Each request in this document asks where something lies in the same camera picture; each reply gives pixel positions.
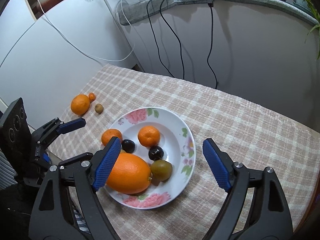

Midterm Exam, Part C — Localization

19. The mandarin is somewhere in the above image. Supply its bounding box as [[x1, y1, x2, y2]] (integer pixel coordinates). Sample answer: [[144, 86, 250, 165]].
[[138, 126, 161, 148], [101, 129, 123, 146]]

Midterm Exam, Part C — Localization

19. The dark plum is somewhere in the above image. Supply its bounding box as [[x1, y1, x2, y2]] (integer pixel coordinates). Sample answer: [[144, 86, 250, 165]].
[[121, 139, 136, 153], [148, 146, 164, 161]]

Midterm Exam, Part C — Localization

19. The green kiwi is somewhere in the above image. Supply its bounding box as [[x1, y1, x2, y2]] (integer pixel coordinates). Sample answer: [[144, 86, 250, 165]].
[[150, 160, 173, 181]]

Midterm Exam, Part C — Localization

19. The large orange in plate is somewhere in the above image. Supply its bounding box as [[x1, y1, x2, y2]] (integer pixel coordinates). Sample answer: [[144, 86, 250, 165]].
[[106, 153, 152, 194]]

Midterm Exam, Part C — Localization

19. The large orange on cloth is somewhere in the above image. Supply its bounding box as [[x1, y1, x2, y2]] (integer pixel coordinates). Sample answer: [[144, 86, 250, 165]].
[[71, 94, 91, 115]]

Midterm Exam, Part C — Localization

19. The striped blue cloth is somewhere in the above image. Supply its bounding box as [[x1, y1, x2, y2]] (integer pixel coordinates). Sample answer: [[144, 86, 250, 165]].
[[72, 204, 90, 234]]

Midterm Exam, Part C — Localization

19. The small brown kiwi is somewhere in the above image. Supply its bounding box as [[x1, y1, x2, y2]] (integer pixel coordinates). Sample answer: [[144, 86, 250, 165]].
[[94, 103, 104, 114]]

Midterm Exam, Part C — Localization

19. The small kumquat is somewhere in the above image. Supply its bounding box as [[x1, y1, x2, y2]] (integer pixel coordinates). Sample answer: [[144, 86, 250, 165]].
[[88, 93, 96, 102]]

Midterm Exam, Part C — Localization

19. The plaid beige tablecloth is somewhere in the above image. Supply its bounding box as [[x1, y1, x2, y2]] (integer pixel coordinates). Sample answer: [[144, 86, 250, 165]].
[[50, 65, 319, 239]]

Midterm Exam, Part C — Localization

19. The floral white plate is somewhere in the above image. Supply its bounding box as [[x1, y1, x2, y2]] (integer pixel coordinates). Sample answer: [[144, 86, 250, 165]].
[[106, 107, 196, 210]]

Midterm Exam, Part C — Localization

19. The grey sill mat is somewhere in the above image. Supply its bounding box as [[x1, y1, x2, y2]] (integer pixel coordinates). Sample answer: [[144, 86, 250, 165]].
[[117, 0, 317, 26]]

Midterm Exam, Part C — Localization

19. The potted spider plant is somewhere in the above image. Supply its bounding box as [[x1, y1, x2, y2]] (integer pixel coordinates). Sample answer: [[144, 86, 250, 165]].
[[288, 0, 320, 59]]

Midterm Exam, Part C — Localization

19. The white cable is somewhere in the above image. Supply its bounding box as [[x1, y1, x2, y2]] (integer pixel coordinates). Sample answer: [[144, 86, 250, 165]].
[[24, 0, 151, 62]]

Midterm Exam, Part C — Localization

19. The black cable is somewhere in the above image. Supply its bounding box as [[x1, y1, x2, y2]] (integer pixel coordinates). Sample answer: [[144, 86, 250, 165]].
[[204, 0, 219, 90], [159, 0, 186, 80], [146, 0, 176, 78]]

